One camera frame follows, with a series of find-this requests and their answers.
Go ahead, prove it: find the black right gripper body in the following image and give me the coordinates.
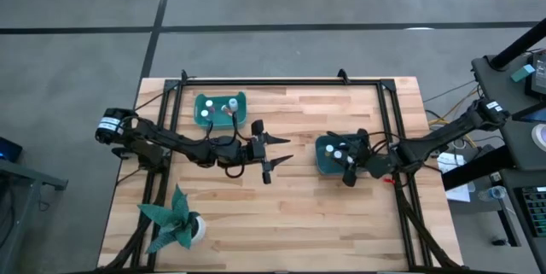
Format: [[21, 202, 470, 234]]
[[341, 128, 372, 188]]

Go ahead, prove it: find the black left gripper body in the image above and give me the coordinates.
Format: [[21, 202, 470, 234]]
[[242, 119, 274, 186]]

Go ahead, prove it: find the teal plastic bin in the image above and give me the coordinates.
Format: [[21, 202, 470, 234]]
[[314, 133, 375, 177], [194, 90, 248, 131]]

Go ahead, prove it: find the white paper sheet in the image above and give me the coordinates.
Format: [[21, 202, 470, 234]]
[[437, 150, 477, 203]]

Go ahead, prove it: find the green plant in white pot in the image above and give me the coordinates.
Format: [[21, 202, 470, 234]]
[[136, 183, 207, 254]]

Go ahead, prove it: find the black support beam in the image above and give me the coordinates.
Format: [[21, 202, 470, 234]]
[[441, 145, 517, 192]]

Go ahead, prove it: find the clear water bottle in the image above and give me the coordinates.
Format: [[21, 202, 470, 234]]
[[477, 185, 508, 202]]

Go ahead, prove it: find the dark gray desk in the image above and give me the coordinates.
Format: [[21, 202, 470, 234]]
[[498, 166, 546, 274]]

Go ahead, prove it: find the white tape roll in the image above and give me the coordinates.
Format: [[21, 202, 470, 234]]
[[531, 123, 546, 153]]

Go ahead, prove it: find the dark tablet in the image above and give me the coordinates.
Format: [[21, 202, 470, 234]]
[[511, 102, 546, 124]]

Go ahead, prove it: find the small teal box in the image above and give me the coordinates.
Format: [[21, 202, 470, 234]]
[[510, 63, 537, 83]]

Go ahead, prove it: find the backlit keyboard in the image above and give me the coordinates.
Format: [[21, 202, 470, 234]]
[[514, 184, 546, 239]]

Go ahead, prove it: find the black pole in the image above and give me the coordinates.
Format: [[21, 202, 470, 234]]
[[488, 17, 546, 73]]

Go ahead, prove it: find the dark monitor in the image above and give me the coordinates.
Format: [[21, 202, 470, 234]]
[[525, 50, 546, 100]]

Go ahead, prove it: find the gray side table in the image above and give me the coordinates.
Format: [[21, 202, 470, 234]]
[[0, 158, 69, 274]]

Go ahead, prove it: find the black device blue light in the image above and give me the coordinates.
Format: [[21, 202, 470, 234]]
[[0, 136, 23, 163]]

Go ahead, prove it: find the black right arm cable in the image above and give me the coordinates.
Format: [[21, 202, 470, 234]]
[[326, 131, 404, 149]]

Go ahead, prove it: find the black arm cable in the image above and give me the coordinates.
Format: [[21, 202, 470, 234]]
[[203, 111, 253, 180], [326, 131, 404, 149]]

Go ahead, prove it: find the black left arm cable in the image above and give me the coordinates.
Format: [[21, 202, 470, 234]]
[[203, 111, 253, 180]]

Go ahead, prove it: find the black metal table frame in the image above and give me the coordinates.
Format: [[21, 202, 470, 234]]
[[96, 68, 470, 273]]

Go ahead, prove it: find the thin black power cable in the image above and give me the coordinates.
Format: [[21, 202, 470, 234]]
[[421, 78, 483, 121]]

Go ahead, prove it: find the yellow cable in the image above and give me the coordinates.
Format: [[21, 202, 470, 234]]
[[428, 118, 478, 149]]

